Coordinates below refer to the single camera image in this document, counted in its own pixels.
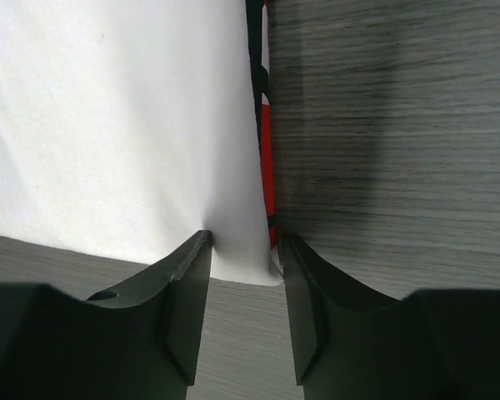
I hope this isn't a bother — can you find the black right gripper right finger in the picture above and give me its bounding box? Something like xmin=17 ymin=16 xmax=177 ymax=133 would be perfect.
xmin=279 ymin=233 xmax=500 ymax=399

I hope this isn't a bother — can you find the white t-shirt with red print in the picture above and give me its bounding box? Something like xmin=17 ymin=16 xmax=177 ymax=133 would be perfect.
xmin=0 ymin=1 xmax=282 ymax=286

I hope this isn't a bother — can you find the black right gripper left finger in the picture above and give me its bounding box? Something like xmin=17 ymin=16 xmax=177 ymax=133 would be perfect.
xmin=0 ymin=230 xmax=212 ymax=399

